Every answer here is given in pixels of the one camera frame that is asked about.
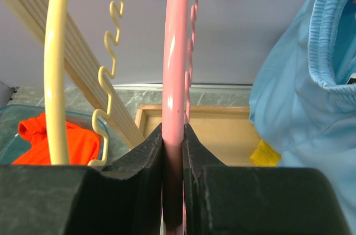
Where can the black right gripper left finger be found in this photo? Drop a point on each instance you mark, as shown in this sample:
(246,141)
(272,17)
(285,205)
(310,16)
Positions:
(123,197)

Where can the pink hanger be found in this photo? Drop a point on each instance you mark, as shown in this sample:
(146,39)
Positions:
(179,45)

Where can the light blue shorts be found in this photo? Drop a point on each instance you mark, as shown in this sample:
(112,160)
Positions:
(302,103)

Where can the yellow shorts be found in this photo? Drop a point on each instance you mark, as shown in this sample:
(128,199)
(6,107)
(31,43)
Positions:
(265,156)

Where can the orange shorts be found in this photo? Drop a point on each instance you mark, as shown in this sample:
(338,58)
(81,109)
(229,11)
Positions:
(82,145)

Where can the teal plastic bin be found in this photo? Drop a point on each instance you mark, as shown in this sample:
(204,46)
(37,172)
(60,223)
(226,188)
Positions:
(13,146)

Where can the wooden clothes rack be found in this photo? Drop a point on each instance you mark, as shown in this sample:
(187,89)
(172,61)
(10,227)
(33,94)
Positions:
(225,131)

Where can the yellow hanger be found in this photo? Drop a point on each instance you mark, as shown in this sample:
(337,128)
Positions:
(54,48)

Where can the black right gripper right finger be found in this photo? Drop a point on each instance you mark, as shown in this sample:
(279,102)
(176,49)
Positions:
(221,199)

